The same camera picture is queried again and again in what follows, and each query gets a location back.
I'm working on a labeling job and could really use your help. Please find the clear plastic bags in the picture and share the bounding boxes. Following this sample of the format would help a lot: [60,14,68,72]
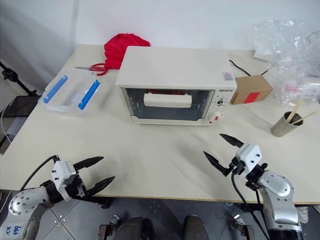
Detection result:
[251,18,320,106]

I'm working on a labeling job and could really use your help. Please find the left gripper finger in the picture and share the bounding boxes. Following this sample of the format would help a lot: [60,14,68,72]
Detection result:
[85,175,116,197]
[72,156,105,172]

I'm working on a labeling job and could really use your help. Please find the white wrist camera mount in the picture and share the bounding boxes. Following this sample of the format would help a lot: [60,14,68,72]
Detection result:
[234,142,262,169]
[51,160,77,201]

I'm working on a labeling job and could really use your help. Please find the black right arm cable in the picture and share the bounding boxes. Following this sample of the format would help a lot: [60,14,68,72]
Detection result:
[230,171,271,240]

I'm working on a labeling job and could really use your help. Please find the dark rounded shape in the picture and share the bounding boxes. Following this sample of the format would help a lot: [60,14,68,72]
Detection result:
[183,214,211,240]
[119,215,151,240]

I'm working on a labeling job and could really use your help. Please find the white crumpled cloth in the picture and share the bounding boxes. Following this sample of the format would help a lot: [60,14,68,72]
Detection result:
[296,205,310,224]

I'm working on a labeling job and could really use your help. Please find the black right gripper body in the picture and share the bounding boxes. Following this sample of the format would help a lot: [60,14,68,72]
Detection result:
[223,157,247,176]

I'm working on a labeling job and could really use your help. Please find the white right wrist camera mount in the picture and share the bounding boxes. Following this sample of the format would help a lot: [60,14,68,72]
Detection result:
[234,142,262,169]

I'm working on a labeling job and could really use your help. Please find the blue container latch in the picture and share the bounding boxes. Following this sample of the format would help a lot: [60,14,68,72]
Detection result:
[77,79,101,110]
[43,74,69,104]

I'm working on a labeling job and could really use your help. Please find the black power cable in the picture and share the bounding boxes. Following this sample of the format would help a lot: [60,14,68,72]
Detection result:
[228,59,276,77]

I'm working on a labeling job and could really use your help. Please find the cream toaster oven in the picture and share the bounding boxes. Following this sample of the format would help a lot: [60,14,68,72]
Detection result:
[115,45,236,127]

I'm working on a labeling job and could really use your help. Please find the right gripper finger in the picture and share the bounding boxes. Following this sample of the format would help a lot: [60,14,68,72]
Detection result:
[219,133,245,149]
[203,150,231,176]

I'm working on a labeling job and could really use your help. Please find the red-handled scissors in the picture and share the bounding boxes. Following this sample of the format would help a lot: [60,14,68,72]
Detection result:
[74,62,109,77]

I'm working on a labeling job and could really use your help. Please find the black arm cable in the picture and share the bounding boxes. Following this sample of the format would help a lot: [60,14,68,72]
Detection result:
[19,155,60,191]
[230,171,271,240]

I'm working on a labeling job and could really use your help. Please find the large white oven timer knob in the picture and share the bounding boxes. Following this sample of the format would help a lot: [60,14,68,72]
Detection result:
[208,111,224,125]

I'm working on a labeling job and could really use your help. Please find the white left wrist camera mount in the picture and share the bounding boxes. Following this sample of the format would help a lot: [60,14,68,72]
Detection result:
[51,160,77,201]

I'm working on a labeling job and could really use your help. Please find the brown cardboard box red label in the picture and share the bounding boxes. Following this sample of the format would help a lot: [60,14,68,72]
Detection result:
[229,75,274,106]

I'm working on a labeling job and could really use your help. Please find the white cable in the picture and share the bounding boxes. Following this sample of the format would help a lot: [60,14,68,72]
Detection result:
[0,99,14,146]

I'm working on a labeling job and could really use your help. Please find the metal cup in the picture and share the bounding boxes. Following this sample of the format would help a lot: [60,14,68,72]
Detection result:
[271,111,305,138]

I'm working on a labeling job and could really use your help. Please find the clear plastic storage container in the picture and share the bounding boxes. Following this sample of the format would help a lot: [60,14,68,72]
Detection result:
[37,67,103,118]

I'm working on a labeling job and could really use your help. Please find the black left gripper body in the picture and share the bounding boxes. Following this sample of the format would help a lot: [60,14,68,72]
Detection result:
[65,173,89,200]

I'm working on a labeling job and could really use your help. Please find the red cloth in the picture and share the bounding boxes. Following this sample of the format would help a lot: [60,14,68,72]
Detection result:
[103,33,152,71]

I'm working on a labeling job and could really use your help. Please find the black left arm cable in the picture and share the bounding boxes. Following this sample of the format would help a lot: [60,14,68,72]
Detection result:
[19,155,60,191]

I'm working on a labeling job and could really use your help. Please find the glass oven door with handle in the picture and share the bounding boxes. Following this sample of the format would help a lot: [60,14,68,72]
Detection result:
[123,87,213,121]

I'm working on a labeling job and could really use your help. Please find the black metal clamp bracket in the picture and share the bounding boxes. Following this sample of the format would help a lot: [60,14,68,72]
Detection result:
[231,212,260,239]
[98,216,121,239]

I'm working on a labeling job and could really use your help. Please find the wooden chopstick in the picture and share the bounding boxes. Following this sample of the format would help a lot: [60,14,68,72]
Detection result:
[292,110,317,125]
[288,99,304,124]

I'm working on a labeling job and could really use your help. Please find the flat white box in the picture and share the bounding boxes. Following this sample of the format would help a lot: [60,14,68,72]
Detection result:
[251,49,269,63]

